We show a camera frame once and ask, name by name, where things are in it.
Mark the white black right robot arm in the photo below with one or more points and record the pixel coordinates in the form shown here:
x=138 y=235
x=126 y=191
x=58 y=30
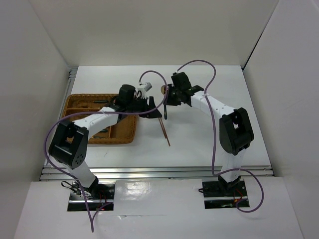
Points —
x=234 y=126

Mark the wicker cutlery tray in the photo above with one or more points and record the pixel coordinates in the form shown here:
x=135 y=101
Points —
x=121 y=133

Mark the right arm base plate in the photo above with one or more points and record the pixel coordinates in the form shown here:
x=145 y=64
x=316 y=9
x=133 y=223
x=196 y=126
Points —
x=215 y=198

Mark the aluminium frame rail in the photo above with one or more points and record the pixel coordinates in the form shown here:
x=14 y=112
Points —
x=51 y=174

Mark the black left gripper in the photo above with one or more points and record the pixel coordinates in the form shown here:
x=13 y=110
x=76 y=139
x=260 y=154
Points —
x=151 y=102

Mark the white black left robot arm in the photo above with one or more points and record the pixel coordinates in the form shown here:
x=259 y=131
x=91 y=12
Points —
x=69 y=144

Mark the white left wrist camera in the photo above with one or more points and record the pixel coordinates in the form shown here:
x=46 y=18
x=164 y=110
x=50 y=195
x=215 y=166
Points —
x=142 y=89

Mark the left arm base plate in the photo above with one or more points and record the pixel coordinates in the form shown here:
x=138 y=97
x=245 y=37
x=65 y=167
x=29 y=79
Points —
x=103 y=199

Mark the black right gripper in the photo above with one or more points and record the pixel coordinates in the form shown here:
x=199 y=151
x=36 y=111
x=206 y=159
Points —
x=169 y=100

